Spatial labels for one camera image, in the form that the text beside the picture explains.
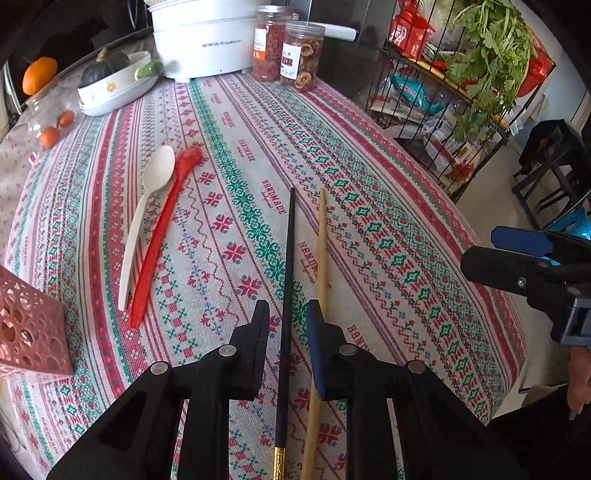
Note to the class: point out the person's right hand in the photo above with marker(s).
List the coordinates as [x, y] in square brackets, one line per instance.
[579, 369]

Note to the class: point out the white ceramic dish green handle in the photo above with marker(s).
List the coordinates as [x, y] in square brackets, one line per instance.
[122, 87]

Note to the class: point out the leafy green vegetables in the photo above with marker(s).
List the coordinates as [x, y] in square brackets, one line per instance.
[491, 64]

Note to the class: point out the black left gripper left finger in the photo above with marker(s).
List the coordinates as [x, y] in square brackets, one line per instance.
[174, 420]

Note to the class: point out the red plastic spoon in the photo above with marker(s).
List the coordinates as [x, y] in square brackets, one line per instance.
[185, 162]

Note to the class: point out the black chair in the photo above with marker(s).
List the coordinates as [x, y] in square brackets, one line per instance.
[553, 147]

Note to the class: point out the pink perforated utensil basket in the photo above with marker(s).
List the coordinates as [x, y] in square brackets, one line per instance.
[33, 339]

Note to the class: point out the dark green squash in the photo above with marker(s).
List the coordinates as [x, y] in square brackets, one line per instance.
[105, 64]

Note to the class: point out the glass jar with tangerines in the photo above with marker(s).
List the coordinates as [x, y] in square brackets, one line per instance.
[53, 113]

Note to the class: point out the large orange on jar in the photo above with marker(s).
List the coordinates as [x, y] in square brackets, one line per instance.
[38, 74]

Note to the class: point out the jar of red dried fruit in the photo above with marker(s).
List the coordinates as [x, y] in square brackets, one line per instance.
[271, 23]

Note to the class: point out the patterned striped tablecloth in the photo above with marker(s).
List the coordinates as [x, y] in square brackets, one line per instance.
[395, 243]

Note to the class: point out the white electric cooking pot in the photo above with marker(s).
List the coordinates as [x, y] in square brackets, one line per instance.
[195, 39]

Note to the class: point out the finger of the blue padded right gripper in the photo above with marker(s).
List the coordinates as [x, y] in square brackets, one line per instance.
[522, 241]

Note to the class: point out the light wooden chopstick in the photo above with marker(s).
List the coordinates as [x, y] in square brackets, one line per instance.
[314, 340]

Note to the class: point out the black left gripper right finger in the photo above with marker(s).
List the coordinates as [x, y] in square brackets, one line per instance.
[402, 418]

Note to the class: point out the white plastic spoon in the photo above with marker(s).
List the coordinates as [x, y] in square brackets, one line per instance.
[157, 172]

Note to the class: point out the black microwave oven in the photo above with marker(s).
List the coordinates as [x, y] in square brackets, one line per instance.
[11, 107]

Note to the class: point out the jar of dried slices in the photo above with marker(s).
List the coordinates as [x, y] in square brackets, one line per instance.
[302, 51]

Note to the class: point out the black chopstick gold end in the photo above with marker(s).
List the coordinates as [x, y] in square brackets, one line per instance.
[283, 382]

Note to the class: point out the black wire rack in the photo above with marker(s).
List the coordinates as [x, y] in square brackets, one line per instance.
[413, 99]

